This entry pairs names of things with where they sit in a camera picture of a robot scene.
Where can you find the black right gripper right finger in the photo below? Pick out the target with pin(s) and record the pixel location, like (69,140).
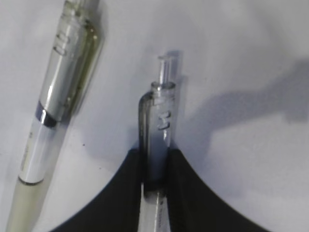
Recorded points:
(194,207)

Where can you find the beige barrel pen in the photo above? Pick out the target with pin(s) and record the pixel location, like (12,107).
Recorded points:
(73,58)

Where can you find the white grey patterned pen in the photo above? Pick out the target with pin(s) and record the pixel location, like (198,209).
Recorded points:
(156,115)

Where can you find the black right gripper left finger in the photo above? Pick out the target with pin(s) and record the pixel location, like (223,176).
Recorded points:
(117,207)

